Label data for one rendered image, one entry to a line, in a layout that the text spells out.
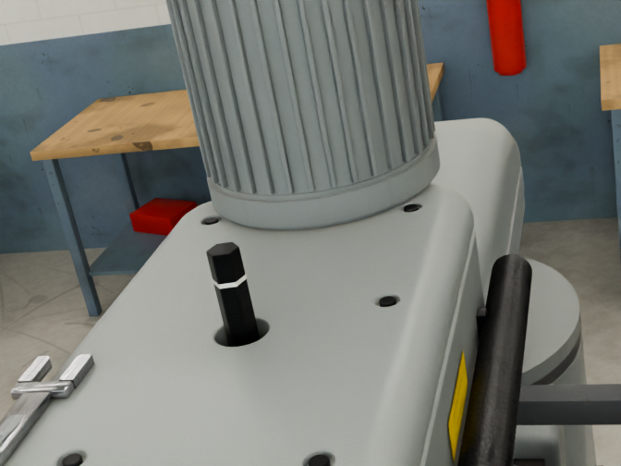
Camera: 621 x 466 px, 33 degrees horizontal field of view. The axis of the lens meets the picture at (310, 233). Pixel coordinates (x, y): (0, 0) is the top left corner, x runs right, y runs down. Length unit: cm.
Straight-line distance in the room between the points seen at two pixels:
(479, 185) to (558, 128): 386
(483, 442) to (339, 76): 28
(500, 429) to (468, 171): 57
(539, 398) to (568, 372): 25
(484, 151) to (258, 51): 58
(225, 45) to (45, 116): 497
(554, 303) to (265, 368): 74
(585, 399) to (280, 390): 47
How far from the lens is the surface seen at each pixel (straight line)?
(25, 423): 64
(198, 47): 81
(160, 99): 520
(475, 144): 131
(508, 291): 85
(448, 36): 495
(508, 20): 477
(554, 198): 519
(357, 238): 78
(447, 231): 78
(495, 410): 72
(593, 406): 102
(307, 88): 77
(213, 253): 65
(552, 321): 129
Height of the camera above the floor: 221
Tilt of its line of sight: 24 degrees down
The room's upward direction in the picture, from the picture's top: 11 degrees counter-clockwise
